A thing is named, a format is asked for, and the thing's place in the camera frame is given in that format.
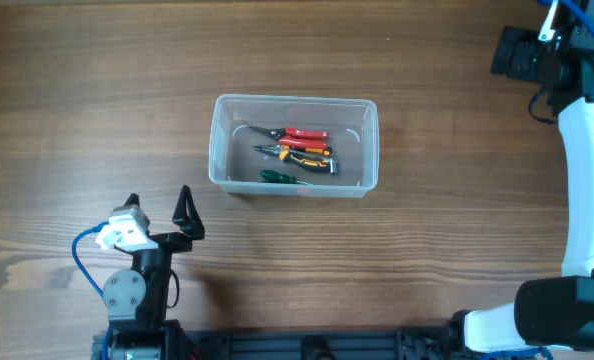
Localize red handled snips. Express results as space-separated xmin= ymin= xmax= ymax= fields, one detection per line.
xmin=250 ymin=126 xmax=332 ymax=154

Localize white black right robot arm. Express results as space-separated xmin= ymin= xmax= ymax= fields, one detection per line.
xmin=438 ymin=0 xmax=594 ymax=359

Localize clear plastic container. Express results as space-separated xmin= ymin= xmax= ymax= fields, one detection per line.
xmin=208 ymin=94 xmax=380 ymax=198

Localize orange black needle-nose pliers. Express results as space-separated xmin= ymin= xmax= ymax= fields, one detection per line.
xmin=253 ymin=145 xmax=337 ymax=174

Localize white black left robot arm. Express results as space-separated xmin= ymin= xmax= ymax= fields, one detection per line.
xmin=96 ymin=185 xmax=205 ymax=360

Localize green handled screwdriver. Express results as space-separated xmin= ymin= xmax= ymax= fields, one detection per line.
xmin=260 ymin=170 xmax=307 ymax=185

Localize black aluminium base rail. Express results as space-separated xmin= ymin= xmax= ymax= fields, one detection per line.
xmin=90 ymin=325 xmax=458 ymax=360

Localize silver L-shaped socket wrench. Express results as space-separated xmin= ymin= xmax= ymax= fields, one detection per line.
xmin=298 ymin=158 xmax=337 ymax=174

